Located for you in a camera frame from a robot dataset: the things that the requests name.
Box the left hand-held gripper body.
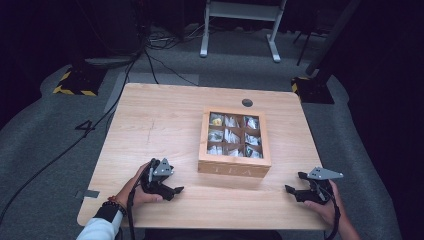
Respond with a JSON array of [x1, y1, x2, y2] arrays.
[[139, 157, 176, 201]]

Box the dark bead bracelet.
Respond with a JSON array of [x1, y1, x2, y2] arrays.
[[101, 195, 128, 217]]

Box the black stand striped base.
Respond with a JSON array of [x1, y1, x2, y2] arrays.
[[52, 58, 108, 98], [290, 0, 364, 105]]

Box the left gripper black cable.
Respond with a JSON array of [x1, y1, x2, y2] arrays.
[[125, 179, 138, 240]]

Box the group of tea packets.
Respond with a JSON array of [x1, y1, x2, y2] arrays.
[[206, 112, 264, 160]]

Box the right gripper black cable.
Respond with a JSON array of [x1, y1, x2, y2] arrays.
[[324, 186, 342, 240]]

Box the bundle of floor cables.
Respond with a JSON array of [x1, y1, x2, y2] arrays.
[[145, 22, 209, 52]]

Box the person's left hand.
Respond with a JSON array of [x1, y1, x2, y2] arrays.
[[115, 162, 164, 211]]

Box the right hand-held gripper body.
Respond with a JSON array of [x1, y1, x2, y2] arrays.
[[294, 166, 345, 205]]

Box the person's right hand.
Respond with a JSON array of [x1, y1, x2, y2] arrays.
[[303, 179, 345, 229]]

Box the person's dark clothing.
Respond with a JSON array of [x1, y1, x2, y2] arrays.
[[142, 229, 284, 240]]

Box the grey round stand base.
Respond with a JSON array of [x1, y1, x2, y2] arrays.
[[84, 55, 135, 69]]

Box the thin black floor cable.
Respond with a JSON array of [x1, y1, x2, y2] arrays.
[[143, 49, 200, 88]]

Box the wooden tea box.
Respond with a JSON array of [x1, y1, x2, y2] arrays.
[[197, 106, 272, 179]]

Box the long black floor cable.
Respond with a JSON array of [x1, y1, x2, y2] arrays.
[[0, 49, 143, 226]]

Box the dark tripod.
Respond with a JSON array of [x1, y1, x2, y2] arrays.
[[292, 26, 323, 68]]

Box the grey tape piece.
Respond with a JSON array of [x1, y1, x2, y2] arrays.
[[74, 189, 101, 200]]

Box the white metal stand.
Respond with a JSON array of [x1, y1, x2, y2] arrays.
[[199, 0, 289, 64]]

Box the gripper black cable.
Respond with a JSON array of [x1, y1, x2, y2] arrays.
[[324, 186, 342, 240], [125, 179, 138, 240]]

